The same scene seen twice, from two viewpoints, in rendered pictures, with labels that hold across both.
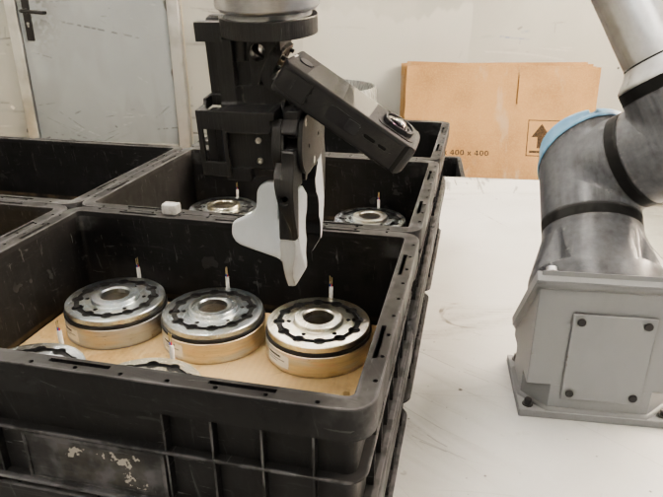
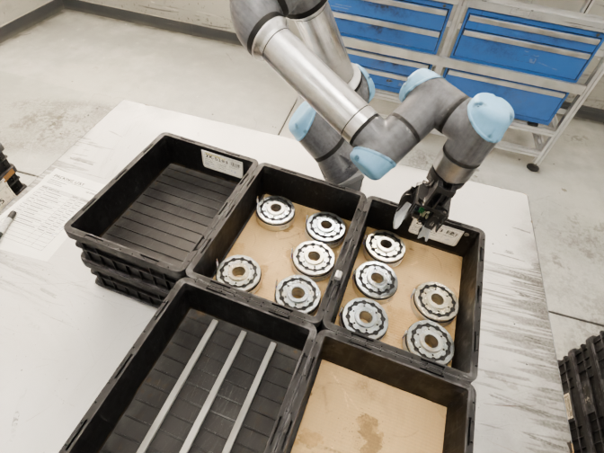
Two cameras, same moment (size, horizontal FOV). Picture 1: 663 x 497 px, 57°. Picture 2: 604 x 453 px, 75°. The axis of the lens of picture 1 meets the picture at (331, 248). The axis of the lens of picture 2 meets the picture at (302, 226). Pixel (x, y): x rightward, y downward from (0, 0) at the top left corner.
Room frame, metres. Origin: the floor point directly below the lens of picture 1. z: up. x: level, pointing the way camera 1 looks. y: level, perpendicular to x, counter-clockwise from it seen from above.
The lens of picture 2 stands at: (0.73, 0.66, 1.62)
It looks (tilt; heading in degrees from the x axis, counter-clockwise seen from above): 49 degrees down; 271
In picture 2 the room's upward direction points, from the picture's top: 8 degrees clockwise
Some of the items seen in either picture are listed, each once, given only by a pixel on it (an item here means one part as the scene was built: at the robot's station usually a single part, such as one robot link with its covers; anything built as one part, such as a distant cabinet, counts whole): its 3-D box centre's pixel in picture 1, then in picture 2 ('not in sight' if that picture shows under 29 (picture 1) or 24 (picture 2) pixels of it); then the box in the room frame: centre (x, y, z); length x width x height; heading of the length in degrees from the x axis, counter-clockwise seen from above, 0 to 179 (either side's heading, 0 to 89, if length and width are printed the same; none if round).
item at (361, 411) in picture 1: (176, 287); (411, 275); (0.49, 0.14, 0.92); 0.40 x 0.30 x 0.02; 77
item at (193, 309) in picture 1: (212, 307); (377, 278); (0.55, 0.12, 0.86); 0.05 x 0.05 x 0.01
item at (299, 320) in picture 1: (318, 319); (386, 244); (0.53, 0.01, 0.86); 0.05 x 0.05 x 0.01
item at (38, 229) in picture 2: not in sight; (48, 209); (1.50, -0.06, 0.70); 0.33 x 0.23 x 0.01; 82
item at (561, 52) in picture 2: not in sight; (510, 71); (-0.31, -1.66, 0.60); 0.72 x 0.03 x 0.56; 172
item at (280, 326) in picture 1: (318, 322); (385, 245); (0.53, 0.01, 0.86); 0.10 x 0.10 x 0.01
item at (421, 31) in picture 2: not in sight; (376, 43); (0.48, -1.77, 0.60); 0.72 x 0.03 x 0.56; 172
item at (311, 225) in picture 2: not in sight; (325, 226); (0.68, -0.02, 0.86); 0.10 x 0.10 x 0.01
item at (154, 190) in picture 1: (279, 225); (284, 245); (0.78, 0.07, 0.87); 0.40 x 0.30 x 0.11; 77
